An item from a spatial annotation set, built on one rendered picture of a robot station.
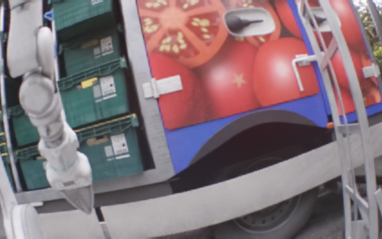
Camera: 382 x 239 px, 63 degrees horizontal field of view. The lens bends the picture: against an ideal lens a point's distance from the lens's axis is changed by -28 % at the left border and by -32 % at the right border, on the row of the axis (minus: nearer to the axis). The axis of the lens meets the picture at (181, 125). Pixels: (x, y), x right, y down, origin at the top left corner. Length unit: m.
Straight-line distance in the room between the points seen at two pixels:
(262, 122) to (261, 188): 0.32
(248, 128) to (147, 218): 0.64
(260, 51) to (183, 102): 0.48
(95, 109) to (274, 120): 0.84
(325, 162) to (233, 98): 0.64
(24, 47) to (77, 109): 1.37
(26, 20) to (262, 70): 1.63
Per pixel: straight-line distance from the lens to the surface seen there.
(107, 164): 1.87
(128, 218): 1.98
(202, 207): 1.97
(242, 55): 2.04
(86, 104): 1.90
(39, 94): 0.59
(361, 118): 0.95
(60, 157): 0.69
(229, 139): 1.96
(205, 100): 1.97
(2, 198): 0.76
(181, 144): 1.95
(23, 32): 0.57
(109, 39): 2.24
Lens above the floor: 0.66
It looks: 4 degrees up
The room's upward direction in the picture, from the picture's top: 14 degrees counter-clockwise
